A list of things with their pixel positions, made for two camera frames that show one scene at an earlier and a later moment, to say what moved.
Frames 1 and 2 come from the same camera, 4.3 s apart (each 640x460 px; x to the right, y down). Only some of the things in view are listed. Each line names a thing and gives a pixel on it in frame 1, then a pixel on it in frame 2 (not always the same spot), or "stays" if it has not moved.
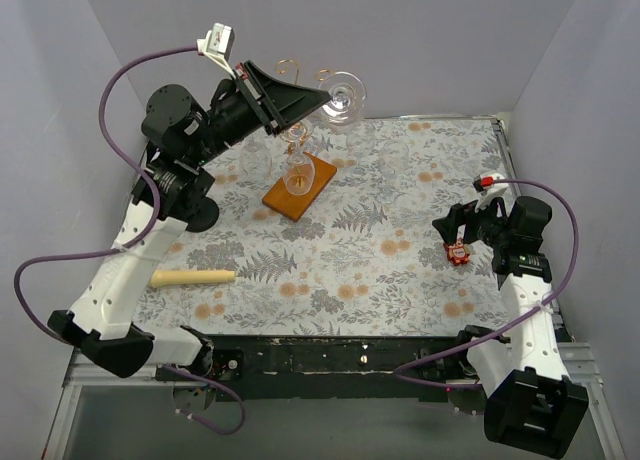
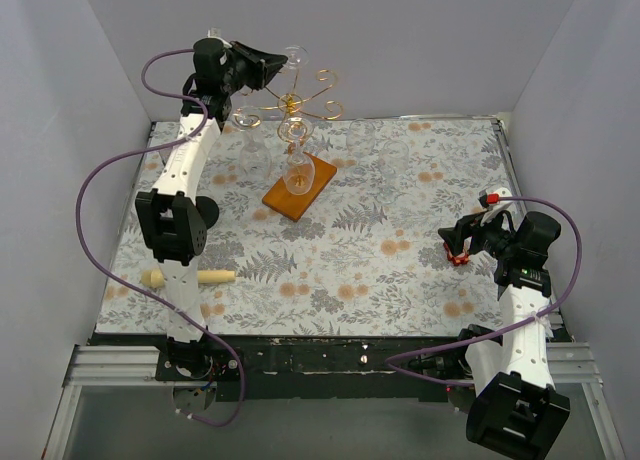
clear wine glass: (300, 172) stays
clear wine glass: (394, 155) stays
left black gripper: (256, 100) -> (251, 66)
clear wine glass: (344, 111) -> (298, 57)
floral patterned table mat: (322, 229) stays
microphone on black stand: (205, 216) stays
